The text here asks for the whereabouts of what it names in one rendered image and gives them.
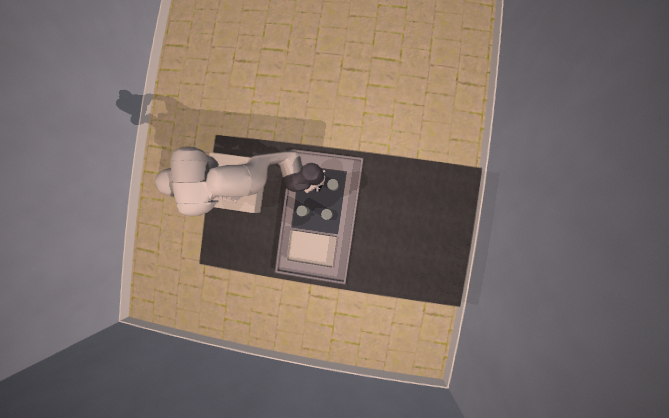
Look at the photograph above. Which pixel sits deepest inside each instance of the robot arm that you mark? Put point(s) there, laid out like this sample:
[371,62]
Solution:
[193,195]

